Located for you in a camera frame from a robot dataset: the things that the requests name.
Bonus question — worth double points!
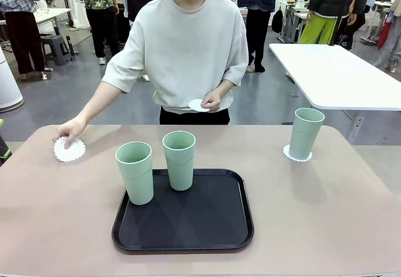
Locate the person in light blue coat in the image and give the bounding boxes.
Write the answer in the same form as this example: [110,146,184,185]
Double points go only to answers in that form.
[372,6,401,73]

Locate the white lace paper coaster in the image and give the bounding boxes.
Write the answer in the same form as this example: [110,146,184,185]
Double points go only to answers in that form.
[53,135,86,163]
[188,98,211,113]
[283,144,314,163]

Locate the person's right hand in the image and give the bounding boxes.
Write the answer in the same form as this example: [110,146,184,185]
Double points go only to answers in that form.
[51,118,87,150]

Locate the person's left hand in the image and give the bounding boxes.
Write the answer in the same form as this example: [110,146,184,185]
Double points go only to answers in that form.
[200,90,222,112]

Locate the large white table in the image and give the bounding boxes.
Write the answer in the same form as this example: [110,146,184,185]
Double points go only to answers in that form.
[268,43,401,112]

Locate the light green plastic cup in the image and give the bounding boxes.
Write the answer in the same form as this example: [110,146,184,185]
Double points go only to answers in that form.
[115,142,155,206]
[288,107,326,161]
[162,130,197,192]

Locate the person's left forearm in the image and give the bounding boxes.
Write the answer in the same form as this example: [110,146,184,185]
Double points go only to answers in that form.
[214,79,235,101]

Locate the small white work table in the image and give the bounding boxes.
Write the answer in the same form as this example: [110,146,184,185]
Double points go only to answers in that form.
[31,7,73,36]

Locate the person in beige sweater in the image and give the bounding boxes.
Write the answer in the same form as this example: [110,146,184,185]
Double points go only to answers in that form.
[105,0,250,126]

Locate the person's right forearm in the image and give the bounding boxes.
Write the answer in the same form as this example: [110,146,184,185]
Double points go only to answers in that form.
[73,81,123,130]

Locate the white desk with gray legs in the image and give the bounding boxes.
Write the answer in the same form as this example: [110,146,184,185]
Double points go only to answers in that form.
[278,0,311,44]

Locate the person in blue plaid shirt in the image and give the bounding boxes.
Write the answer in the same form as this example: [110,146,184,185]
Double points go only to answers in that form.
[0,0,47,81]

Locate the black hanging backpack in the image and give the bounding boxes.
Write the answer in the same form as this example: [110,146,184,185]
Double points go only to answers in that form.
[271,6,284,34]

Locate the person in navy checked shirt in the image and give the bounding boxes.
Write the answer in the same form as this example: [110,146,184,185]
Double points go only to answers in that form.
[236,0,276,73]

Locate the gray plastic step stool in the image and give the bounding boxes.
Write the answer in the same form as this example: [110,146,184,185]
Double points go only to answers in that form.
[39,34,75,66]

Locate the thin black pole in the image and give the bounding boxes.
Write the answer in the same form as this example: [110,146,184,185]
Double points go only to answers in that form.
[327,13,343,46]

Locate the black plastic serving tray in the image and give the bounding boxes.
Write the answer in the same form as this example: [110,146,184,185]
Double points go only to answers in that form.
[111,168,255,254]

